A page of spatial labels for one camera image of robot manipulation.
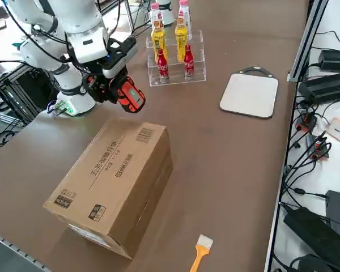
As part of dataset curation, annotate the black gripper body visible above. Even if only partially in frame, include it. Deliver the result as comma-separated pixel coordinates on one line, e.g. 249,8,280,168
83,59,116,84

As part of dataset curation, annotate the orange black barcode scanner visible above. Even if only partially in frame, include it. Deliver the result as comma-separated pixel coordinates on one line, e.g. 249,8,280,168
86,75,146,114

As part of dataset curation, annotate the black controller box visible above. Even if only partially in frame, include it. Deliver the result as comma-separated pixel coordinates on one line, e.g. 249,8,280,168
15,67,61,111

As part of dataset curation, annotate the brown cardboard box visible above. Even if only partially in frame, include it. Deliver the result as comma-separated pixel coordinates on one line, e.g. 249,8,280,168
42,117,174,260

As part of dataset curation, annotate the green lit circuit board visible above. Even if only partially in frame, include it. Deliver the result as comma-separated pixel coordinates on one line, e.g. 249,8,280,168
46,99,76,117

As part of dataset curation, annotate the red cola bottle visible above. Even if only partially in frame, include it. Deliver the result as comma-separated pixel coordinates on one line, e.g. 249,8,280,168
156,48,170,83
183,44,196,80

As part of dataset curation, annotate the yellow drink bottle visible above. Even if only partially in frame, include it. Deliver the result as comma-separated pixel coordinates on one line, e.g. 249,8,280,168
150,20,168,65
174,18,190,63

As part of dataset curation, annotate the clear acrylic stepped shelf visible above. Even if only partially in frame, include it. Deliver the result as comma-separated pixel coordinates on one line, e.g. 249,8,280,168
145,29,207,88

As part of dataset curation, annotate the white bottle pink cap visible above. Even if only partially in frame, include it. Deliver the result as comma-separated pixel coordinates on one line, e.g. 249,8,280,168
149,2,165,29
177,0,193,41

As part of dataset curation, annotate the black orange power plug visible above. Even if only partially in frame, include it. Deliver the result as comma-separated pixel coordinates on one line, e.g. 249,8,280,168
311,135,332,162
296,112,318,133

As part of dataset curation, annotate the long black power adapter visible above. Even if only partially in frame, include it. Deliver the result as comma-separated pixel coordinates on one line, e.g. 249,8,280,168
297,70,340,104

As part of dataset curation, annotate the large black power adapter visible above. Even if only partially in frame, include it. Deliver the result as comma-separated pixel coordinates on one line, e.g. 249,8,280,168
283,206,340,270

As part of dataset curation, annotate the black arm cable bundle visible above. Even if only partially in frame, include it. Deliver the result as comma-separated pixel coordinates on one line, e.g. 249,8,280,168
4,0,74,67

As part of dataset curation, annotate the white board black handle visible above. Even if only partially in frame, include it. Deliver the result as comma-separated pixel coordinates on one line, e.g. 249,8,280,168
219,66,280,120

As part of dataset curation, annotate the grey aluminium rail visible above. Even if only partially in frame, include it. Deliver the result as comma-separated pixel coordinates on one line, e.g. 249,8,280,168
0,228,51,272

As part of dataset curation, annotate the yellow handled brush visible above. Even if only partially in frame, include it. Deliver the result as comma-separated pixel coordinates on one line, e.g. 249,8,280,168
189,233,214,272

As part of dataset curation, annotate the aluminium frame post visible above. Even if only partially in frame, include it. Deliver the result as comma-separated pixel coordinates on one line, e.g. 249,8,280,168
287,0,329,83

